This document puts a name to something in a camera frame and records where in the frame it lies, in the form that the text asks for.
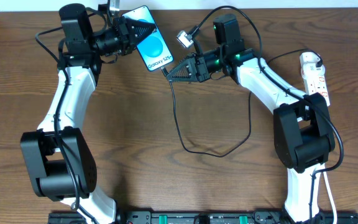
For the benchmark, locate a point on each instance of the blue Galaxy smartphone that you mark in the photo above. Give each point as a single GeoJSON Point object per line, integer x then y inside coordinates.
{"type": "Point", "coordinates": [153, 49]}

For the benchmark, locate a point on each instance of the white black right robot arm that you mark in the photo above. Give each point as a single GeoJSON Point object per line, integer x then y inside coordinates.
{"type": "Point", "coordinates": [304, 135]}

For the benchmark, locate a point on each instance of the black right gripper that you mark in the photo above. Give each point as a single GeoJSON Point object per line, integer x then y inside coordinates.
{"type": "Point", "coordinates": [198, 66]}

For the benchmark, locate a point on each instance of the white power strip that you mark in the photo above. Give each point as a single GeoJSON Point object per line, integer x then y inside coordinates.
{"type": "Point", "coordinates": [316, 84]}

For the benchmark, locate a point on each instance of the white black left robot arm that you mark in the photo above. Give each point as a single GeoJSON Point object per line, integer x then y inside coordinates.
{"type": "Point", "coordinates": [58, 160]}

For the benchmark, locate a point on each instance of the white USB charger plug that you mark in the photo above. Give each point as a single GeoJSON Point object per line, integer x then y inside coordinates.
{"type": "Point", "coordinates": [311, 65]}

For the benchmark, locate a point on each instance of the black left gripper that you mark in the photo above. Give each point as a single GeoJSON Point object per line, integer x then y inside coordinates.
{"type": "Point", "coordinates": [124, 34]}

